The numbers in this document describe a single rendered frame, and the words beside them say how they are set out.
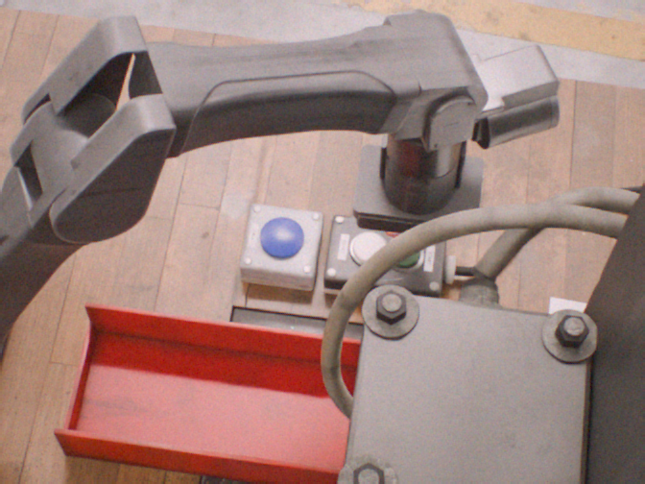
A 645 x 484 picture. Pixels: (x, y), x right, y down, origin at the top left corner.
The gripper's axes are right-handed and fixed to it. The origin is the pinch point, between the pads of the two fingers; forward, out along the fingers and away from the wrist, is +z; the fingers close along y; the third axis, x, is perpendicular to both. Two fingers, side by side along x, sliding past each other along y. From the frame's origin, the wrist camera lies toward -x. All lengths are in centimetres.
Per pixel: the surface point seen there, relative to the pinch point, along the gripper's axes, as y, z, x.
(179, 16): 49, 96, -91
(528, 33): -16, 97, -98
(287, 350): 9.6, 3.8, 10.7
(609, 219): -8, -56, 28
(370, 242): 3.8, 2.6, -0.2
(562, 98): -13.0, 6.9, -21.2
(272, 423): 10.0, 5.7, 16.9
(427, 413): -2, -55, 36
